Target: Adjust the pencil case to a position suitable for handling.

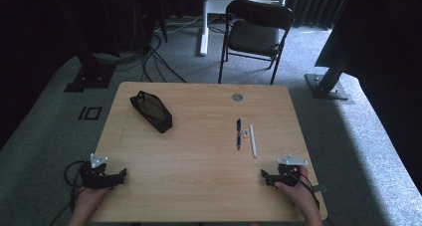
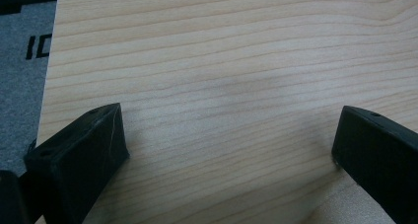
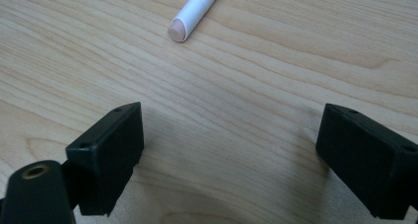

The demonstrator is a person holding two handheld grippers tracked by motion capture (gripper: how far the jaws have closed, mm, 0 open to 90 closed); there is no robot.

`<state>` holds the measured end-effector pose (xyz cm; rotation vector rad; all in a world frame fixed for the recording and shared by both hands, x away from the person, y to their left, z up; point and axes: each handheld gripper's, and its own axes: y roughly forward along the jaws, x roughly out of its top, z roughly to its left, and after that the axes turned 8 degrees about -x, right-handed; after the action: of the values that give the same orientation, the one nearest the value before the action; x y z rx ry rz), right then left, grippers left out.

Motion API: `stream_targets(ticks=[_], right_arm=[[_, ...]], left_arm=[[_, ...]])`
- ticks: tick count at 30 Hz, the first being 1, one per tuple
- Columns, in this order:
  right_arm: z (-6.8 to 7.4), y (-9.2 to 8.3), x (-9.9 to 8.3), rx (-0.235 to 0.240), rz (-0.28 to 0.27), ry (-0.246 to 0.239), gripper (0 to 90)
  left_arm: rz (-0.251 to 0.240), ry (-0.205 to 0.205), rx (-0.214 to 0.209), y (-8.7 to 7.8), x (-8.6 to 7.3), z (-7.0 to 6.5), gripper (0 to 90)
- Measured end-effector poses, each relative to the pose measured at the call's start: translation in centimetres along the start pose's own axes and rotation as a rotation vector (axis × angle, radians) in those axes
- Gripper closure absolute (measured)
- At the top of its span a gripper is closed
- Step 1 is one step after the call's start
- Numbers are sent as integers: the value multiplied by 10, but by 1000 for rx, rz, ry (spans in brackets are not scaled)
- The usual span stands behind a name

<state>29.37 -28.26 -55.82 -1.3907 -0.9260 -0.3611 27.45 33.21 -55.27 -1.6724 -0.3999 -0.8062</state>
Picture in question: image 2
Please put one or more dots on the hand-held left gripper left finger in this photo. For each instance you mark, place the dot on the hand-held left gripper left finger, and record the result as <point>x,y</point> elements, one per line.
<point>77,158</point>

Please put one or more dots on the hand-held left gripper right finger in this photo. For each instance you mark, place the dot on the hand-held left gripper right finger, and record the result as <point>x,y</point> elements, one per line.
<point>378,155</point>

